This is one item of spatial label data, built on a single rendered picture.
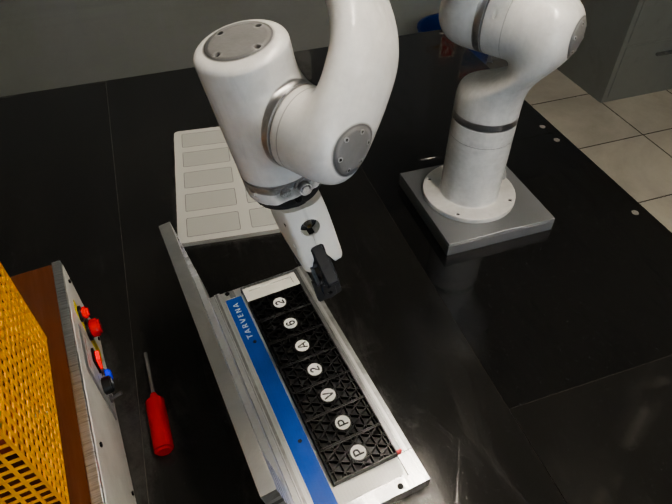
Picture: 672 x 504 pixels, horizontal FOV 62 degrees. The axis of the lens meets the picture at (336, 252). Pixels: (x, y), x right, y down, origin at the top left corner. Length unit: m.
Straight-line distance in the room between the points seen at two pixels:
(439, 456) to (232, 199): 0.67
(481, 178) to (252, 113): 0.69
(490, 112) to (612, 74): 2.55
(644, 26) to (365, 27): 3.10
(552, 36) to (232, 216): 0.67
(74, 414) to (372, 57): 0.51
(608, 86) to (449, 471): 2.97
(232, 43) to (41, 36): 2.50
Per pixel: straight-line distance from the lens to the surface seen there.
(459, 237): 1.10
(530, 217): 1.18
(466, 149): 1.08
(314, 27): 3.10
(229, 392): 0.67
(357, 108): 0.46
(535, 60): 0.96
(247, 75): 0.47
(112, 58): 3.00
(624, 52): 3.52
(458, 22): 0.99
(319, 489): 0.81
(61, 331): 0.80
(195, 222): 1.17
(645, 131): 3.48
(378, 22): 0.48
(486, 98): 1.02
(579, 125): 3.38
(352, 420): 0.84
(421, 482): 0.82
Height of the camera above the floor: 1.68
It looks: 45 degrees down
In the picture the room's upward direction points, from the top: straight up
